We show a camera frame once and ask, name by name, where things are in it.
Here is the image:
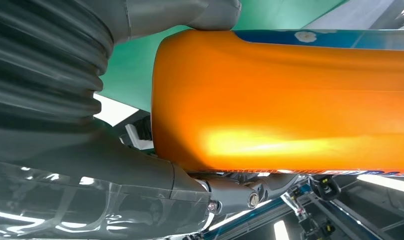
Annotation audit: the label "white desk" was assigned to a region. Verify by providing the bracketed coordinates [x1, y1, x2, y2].
[93, 93, 140, 127]

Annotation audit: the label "black frame fitting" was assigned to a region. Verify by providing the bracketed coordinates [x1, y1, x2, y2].
[309, 175, 342, 202]

